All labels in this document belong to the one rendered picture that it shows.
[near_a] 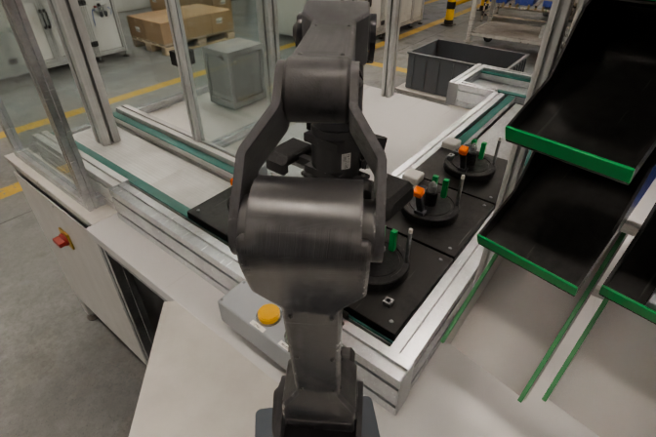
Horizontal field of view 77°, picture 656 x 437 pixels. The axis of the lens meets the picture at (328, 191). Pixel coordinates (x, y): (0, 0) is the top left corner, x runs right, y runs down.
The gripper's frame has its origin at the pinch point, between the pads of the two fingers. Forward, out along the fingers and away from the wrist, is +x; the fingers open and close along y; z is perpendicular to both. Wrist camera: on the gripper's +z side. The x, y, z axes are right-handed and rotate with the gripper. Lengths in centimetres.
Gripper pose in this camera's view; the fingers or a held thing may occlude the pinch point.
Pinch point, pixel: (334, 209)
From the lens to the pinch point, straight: 53.3
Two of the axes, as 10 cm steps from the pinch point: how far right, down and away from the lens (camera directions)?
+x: 0.0, 8.3, 5.6
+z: 6.2, -4.4, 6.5
